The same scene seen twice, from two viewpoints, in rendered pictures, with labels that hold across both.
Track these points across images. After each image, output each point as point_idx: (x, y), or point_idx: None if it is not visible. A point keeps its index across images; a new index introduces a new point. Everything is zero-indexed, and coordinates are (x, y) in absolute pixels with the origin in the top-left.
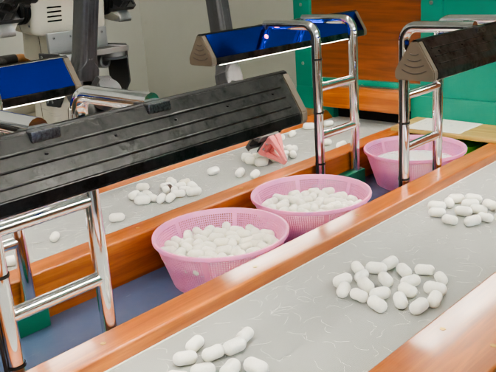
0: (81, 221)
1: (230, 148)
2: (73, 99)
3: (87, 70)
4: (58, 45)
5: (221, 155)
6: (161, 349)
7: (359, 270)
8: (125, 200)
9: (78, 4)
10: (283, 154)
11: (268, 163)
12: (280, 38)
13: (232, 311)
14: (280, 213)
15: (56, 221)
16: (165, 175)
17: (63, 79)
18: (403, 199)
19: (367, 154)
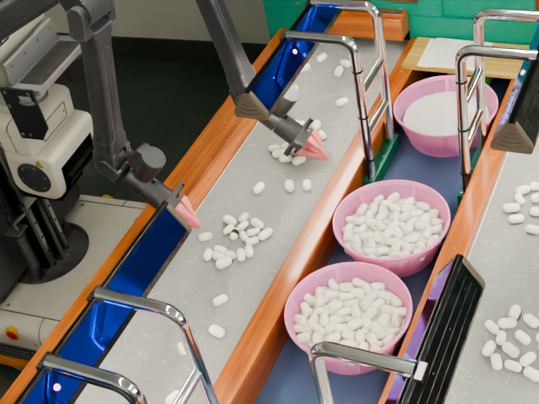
0: (183, 311)
1: (245, 134)
2: (317, 355)
3: (117, 142)
4: (18, 70)
5: (242, 148)
6: None
7: (496, 331)
8: (201, 262)
9: (95, 83)
10: (324, 152)
11: None
12: (305, 43)
13: None
14: (382, 261)
15: (156, 317)
16: (208, 204)
17: (176, 230)
18: (481, 210)
19: (405, 128)
